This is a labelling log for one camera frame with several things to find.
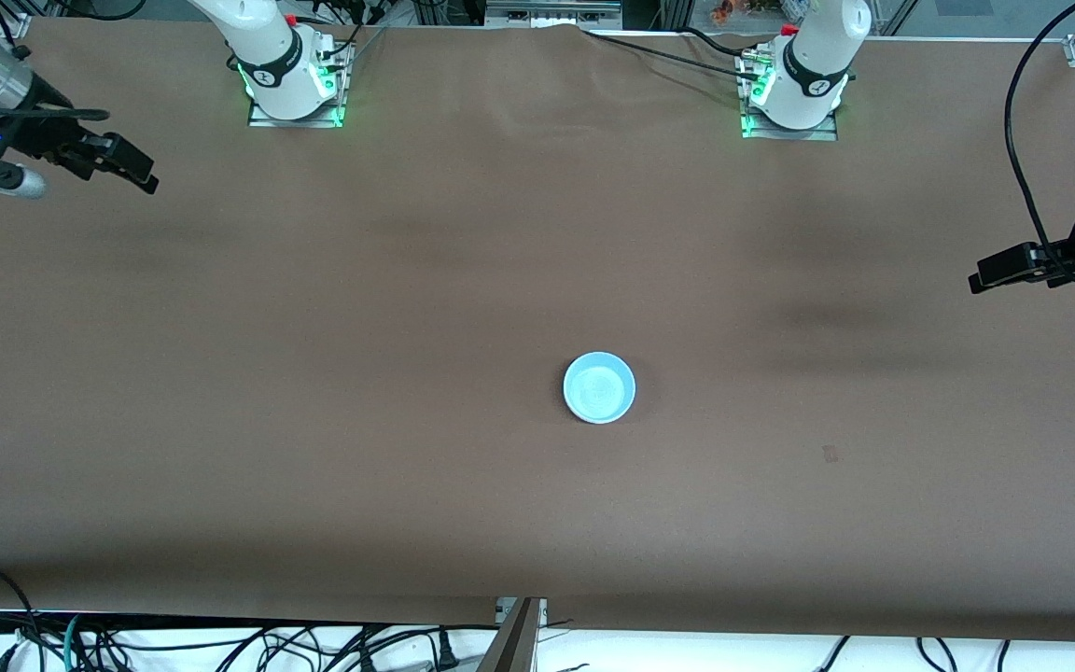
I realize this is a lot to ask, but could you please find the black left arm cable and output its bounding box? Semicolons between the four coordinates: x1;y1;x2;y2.
1004;0;1075;292

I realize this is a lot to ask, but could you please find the orange colourful object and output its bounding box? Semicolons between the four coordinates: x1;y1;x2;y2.
711;0;786;26

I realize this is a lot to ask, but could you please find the long black table cable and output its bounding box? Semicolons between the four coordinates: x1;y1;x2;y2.
580;31;762;83

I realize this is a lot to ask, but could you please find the short black table cable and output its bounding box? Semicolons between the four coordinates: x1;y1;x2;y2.
682;26;758;59

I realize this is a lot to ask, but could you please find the grey socket rail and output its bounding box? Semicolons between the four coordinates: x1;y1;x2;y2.
486;0;622;29

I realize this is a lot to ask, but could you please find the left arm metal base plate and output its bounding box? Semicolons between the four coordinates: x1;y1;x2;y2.
740;51;840;142

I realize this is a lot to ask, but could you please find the metal table leg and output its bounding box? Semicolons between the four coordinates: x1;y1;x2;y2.
480;597;548;672

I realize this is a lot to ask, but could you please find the light blue plastic bowl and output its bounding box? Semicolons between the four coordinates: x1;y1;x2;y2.
563;351;637;426

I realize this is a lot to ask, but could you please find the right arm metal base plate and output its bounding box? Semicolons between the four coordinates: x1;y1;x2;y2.
248;42;348;129

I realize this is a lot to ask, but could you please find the brown table cover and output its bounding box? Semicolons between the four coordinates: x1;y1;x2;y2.
0;17;1075;643

